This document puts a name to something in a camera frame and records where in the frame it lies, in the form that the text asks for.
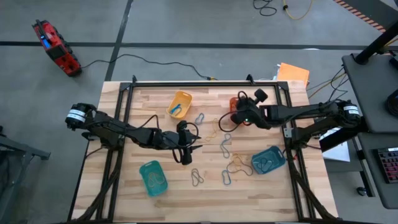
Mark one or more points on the white paper sheet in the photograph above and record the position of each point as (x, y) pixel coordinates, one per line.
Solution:
(340, 154)

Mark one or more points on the orange plastic basket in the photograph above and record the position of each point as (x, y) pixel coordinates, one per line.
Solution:
(232, 104)

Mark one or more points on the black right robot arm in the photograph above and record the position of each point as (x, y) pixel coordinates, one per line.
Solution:
(298, 112)

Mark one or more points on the grey side desk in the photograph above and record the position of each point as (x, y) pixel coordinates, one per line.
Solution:
(373, 87)

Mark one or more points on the yellow plastic basket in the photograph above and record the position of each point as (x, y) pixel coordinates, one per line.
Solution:
(185, 98)

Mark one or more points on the grey metal cart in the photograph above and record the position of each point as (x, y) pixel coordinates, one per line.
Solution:
(18, 149)

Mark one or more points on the black round desk object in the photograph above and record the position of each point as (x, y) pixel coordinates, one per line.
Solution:
(394, 104)

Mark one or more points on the long yellow rubber band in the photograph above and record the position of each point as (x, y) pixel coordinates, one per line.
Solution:
(149, 180)

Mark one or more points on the short blue rubber band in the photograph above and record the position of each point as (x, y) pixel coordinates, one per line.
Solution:
(178, 108)

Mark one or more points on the dark brown rubber band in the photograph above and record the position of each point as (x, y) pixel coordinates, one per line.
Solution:
(252, 170)

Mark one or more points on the black stand pole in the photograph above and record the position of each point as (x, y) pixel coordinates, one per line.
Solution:
(376, 43)

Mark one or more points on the light green plastic basket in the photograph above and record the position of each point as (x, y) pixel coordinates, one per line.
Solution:
(144, 169)

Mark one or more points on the dark grey rubber band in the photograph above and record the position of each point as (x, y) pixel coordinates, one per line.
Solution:
(264, 161)
(192, 177)

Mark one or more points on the black backlit keyboard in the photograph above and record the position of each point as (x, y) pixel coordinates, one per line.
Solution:
(388, 165)

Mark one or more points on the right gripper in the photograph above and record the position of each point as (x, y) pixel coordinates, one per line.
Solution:
(253, 113)

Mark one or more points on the dark striped-edge floor mat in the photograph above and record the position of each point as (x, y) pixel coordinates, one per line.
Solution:
(373, 9)

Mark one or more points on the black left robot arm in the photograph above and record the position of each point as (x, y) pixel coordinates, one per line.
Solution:
(105, 127)

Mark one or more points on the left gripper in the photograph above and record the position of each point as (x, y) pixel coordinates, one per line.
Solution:
(169, 140)

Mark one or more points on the dark teal plastic basket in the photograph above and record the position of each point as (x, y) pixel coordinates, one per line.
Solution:
(278, 155)

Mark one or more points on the black aluminium table frame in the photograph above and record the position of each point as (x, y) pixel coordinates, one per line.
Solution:
(202, 84)

